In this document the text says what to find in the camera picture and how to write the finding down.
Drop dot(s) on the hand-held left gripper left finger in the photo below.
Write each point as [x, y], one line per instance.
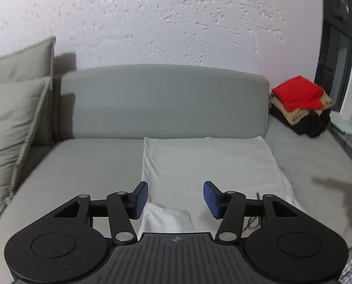
[142, 199]

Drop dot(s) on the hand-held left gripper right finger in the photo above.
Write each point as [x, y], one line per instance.
[212, 199]

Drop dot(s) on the light grey hoodie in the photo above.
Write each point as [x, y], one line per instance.
[208, 159]

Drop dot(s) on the grey sofa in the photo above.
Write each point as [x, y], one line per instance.
[90, 165]

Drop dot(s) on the tan folded garment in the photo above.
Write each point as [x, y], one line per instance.
[294, 117]

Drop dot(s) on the black folded garment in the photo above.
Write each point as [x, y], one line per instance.
[312, 127]

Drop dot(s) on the red folded garment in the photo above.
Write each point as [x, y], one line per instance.
[297, 93]

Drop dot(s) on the glass side table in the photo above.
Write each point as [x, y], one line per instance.
[350, 148]

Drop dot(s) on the grey piped cushion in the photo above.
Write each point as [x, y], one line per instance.
[10, 130]
[22, 62]

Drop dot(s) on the pale green book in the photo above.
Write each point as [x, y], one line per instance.
[344, 125]

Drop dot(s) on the dark window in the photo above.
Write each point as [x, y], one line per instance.
[338, 50]

